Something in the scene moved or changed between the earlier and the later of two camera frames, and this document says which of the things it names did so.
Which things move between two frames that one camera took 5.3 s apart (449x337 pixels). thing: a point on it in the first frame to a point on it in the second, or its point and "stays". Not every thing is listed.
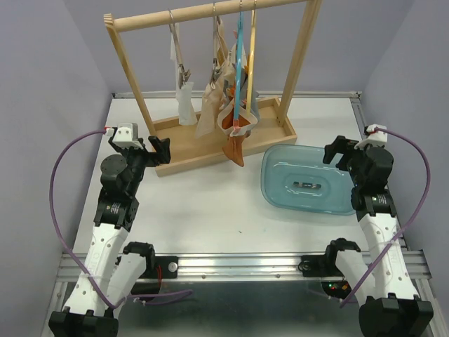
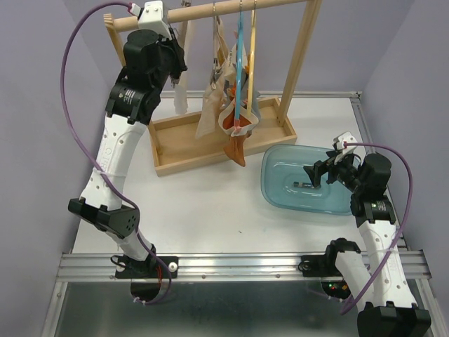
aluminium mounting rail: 239,266 stays
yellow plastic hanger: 250,86 stays
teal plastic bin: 295,175 stays
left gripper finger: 163,149 to 181,64
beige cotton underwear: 217,93 stays
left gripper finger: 153,159 to 174,80
